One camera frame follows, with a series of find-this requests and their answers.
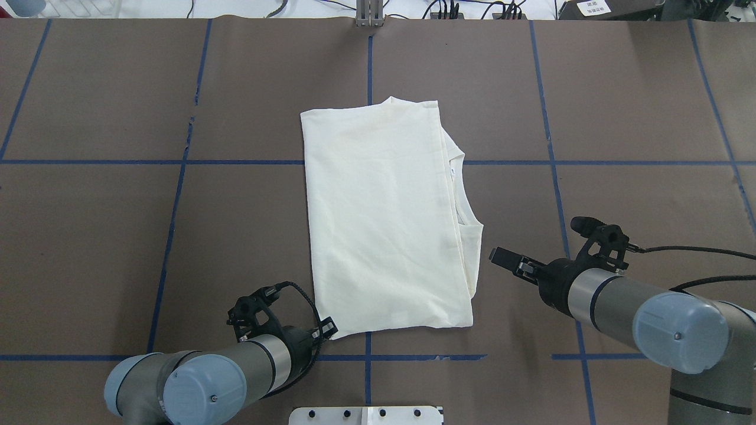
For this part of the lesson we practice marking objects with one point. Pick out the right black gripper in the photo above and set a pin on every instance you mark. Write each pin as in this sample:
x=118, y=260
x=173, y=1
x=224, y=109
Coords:
x=553, y=278

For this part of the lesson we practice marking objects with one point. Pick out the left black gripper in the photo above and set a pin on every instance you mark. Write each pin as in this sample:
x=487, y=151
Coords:
x=302, y=345

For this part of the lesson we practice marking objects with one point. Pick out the cream long-sleeve cat shirt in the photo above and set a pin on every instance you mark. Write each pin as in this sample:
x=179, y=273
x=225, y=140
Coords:
x=394, y=241

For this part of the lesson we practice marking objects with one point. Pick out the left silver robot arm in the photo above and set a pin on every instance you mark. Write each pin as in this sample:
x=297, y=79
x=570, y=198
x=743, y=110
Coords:
x=211, y=387

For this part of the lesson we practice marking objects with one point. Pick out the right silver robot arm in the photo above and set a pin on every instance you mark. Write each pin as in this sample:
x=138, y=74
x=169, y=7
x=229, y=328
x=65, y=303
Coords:
x=707, y=345

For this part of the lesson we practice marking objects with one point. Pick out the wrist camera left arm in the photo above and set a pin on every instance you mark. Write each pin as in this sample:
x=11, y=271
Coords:
x=252, y=315

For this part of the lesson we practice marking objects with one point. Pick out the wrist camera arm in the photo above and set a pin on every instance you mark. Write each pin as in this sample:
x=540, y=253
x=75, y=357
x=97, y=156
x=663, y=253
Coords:
x=252, y=315
x=605, y=246

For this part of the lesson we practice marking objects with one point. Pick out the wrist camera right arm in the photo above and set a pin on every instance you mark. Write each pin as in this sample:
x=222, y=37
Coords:
x=605, y=246

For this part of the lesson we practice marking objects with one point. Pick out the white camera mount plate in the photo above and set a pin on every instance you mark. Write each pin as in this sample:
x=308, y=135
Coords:
x=368, y=415

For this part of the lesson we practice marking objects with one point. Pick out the aluminium frame post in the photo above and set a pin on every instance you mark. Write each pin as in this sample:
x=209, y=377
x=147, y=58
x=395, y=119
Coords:
x=369, y=13

